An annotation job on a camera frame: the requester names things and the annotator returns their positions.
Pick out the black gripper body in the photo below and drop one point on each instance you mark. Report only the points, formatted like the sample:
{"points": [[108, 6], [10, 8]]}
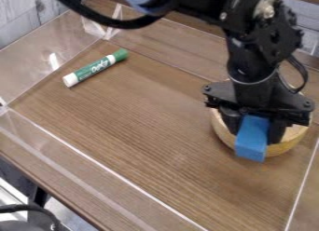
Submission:
{"points": [[270, 98]]}

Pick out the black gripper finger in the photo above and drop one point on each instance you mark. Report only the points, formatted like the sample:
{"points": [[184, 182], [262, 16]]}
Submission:
{"points": [[231, 117], [277, 130]]}

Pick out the blue rectangular block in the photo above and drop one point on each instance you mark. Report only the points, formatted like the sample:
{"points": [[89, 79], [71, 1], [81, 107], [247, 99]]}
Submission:
{"points": [[253, 138]]}

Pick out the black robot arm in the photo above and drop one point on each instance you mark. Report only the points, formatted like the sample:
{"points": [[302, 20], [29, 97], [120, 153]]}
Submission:
{"points": [[262, 38]]}

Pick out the brown wooden bowl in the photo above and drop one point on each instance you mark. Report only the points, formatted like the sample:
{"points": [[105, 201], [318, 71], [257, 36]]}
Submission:
{"points": [[294, 135]]}

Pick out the clear acrylic tray barrier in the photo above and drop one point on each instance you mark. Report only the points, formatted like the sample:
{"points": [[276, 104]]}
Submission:
{"points": [[121, 146]]}

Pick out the green expo marker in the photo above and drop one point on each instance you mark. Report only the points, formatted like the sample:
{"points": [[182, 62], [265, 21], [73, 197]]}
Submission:
{"points": [[95, 67]]}

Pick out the black equipment lower left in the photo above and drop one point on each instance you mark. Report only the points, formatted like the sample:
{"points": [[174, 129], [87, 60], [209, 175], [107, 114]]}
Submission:
{"points": [[26, 225]]}

